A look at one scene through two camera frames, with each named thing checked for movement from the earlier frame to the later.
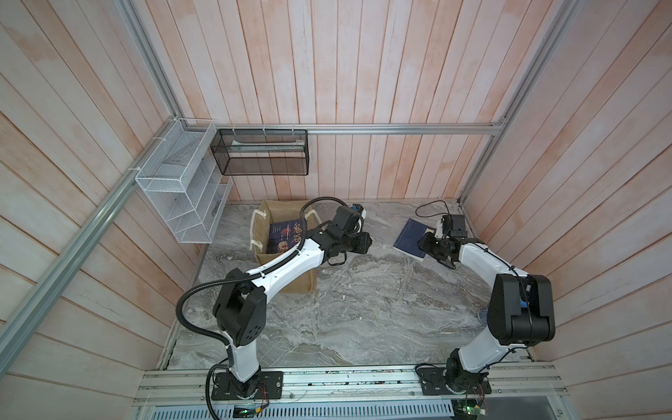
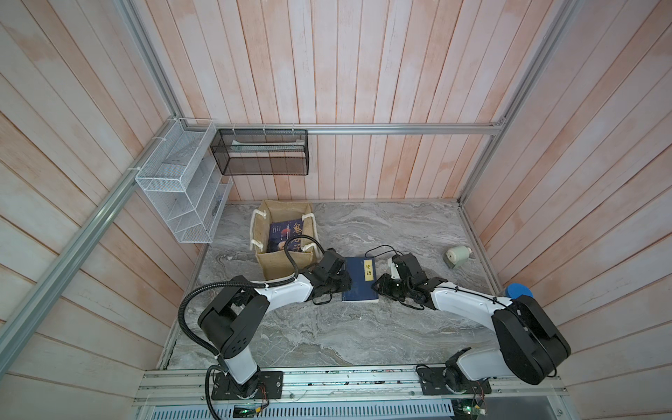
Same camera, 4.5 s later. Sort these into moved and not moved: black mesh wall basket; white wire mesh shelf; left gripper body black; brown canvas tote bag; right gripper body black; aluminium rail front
Moved: left gripper body black; right gripper body black
Not moved: aluminium rail front; black mesh wall basket; brown canvas tote bag; white wire mesh shelf
